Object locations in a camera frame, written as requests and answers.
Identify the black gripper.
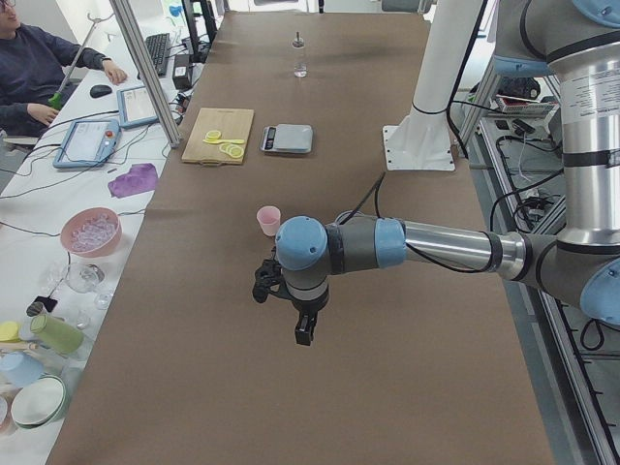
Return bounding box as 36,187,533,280
292,290,329,346

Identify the pink plastic cup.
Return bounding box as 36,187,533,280
256,205,281,236

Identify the clear glass sauce bottle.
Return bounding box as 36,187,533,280
292,31,308,78

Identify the grey kitchen scale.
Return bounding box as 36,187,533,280
260,124,314,154

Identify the green cup lying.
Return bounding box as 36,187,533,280
30,314,84,356

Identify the yellow cup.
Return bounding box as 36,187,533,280
0,321,20,343

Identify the yellow plastic knife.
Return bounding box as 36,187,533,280
202,139,246,144

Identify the wooden cutting board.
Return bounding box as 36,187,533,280
181,108,254,166

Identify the purple cloth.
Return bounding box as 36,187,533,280
108,163,159,199

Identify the clear wine glass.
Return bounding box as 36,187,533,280
64,263,105,294

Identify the pink bowl with ice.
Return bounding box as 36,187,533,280
60,207,122,258

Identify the green white bowl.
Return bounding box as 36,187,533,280
11,375,69,429

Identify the black power adapter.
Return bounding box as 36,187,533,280
172,54,193,90

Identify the blue teach pendant far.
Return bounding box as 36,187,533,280
116,86,159,129

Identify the blue teach pendant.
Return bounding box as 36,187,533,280
116,86,159,129
52,119,120,170

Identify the blue teach pendant near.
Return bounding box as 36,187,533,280
52,119,120,170

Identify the black computer mouse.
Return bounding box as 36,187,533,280
89,84,112,99

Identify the black keyboard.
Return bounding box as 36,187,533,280
144,33,171,77

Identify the seated person in navy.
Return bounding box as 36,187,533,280
1,1,127,137

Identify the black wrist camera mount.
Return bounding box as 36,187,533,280
252,247,292,304

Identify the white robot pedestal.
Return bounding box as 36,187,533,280
383,0,486,171

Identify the aluminium frame post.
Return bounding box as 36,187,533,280
109,0,181,148

